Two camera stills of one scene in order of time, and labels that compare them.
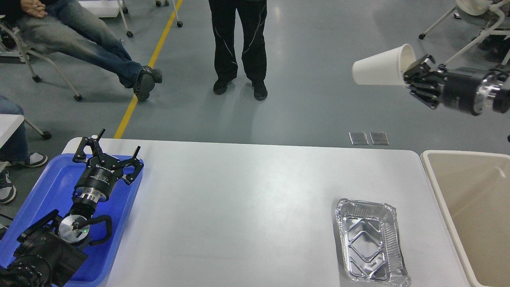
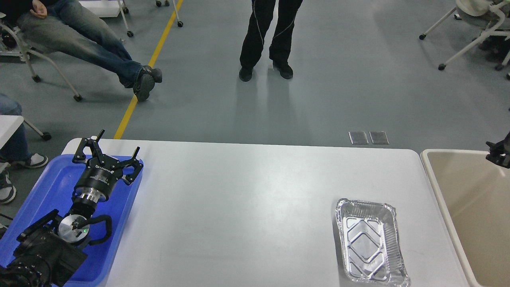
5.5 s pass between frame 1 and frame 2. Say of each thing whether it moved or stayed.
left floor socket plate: stayed
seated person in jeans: stayed
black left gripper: stayed
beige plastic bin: stayed
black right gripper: moved
